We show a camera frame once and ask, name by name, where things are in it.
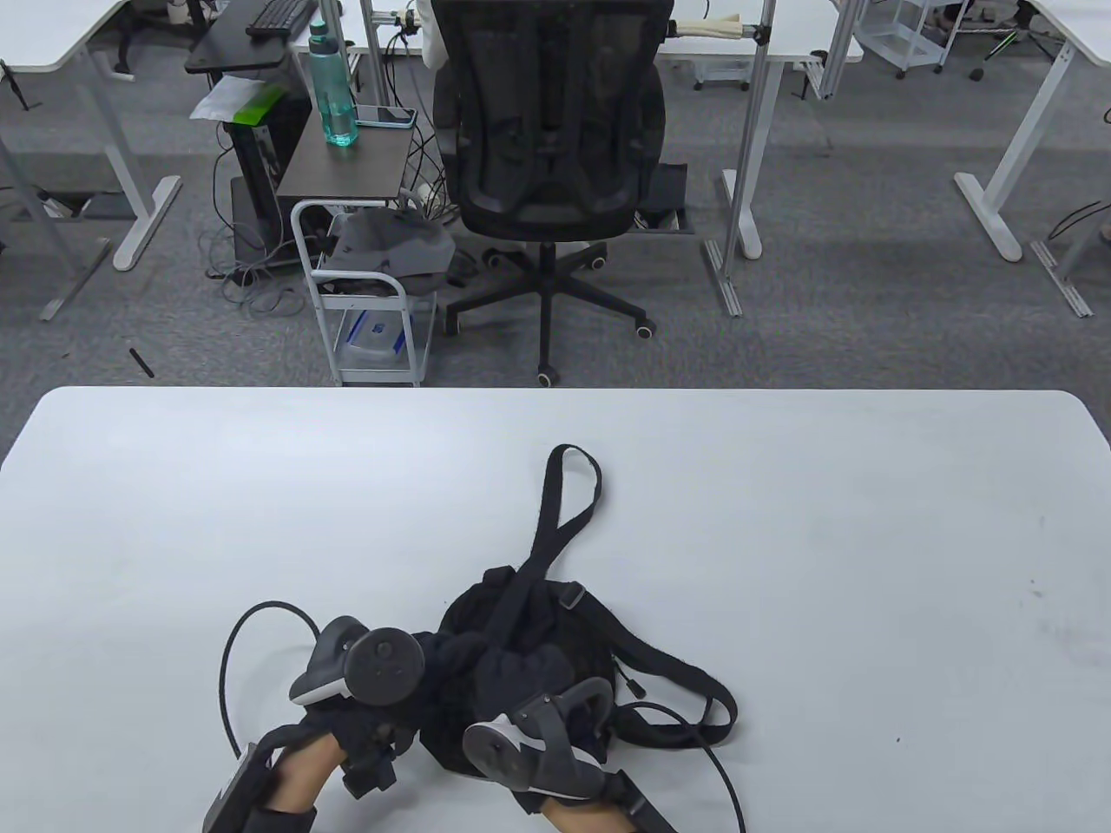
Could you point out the person's right hand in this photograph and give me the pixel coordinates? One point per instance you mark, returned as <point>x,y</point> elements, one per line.
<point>521,677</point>

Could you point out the person's left hand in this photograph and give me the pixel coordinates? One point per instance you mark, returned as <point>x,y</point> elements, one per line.
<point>395,733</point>

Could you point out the person's left fingers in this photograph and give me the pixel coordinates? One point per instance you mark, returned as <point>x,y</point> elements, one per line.
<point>451,655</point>

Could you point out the person's right fingers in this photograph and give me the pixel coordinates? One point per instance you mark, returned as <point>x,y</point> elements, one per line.
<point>521,681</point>

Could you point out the person's right forearm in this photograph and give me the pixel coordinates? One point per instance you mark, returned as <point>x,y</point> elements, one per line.
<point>583,818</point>

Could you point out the person's left forearm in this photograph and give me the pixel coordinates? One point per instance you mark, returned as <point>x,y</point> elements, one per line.
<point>299,781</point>

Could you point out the grey black right wrist tracker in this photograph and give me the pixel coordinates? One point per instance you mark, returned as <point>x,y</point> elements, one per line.
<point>529,746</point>

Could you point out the grey black wrist tracker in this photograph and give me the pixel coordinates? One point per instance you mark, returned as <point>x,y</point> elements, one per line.
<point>529,746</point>
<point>373,664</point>

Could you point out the grey black left wrist tracker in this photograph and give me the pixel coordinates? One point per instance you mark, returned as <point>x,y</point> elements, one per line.
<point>373,664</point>

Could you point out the blue white box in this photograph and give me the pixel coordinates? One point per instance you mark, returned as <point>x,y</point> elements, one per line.
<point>373,334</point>

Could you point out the white metal rolling cart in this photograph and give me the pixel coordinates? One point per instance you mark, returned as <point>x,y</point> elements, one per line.
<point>325,304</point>

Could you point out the grey bag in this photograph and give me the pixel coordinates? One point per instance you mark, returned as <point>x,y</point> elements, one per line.
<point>395,247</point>

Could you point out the black pen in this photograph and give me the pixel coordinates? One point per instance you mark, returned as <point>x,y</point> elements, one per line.
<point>141,363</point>

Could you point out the dark brown side table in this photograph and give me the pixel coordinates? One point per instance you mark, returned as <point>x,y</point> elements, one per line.
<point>347,173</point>

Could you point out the black computer tower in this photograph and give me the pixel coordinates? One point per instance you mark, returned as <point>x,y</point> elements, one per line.
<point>260,165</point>

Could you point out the black mesh office chair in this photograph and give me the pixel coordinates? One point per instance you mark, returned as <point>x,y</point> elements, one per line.
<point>555,130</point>

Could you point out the smartphone with blue case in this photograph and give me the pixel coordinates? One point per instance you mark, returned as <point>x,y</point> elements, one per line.
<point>384,116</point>

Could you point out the teal water bottle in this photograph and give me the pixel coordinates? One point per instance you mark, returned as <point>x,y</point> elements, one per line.
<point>335,95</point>

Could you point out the green packet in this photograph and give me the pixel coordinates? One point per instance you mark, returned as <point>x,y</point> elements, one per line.
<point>260,104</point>

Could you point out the white paper sheets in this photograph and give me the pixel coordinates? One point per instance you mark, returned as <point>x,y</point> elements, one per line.
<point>221,97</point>

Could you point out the black keyboard stand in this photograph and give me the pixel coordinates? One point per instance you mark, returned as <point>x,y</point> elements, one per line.
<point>234,48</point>

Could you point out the black keyboard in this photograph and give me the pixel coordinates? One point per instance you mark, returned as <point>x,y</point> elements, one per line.
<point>282,17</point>

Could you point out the beige cloth roll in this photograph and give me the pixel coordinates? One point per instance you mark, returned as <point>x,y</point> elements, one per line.
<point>707,29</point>

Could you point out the white desk with white legs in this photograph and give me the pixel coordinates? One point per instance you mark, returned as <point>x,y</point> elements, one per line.
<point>52,35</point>
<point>1033,130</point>

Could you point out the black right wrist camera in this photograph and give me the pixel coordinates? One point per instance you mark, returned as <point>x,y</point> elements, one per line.
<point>642,803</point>

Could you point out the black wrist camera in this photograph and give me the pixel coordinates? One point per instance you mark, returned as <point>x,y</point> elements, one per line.
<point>234,790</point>
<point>642,803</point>

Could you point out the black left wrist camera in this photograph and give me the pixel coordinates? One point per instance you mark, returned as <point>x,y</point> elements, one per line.
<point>234,790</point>

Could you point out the aluminium frame leg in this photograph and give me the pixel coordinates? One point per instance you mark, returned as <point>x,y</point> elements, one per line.
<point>1072,269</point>
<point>52,234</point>

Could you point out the white desk with aluminium frame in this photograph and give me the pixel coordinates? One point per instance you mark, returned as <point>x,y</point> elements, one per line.
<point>755,48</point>

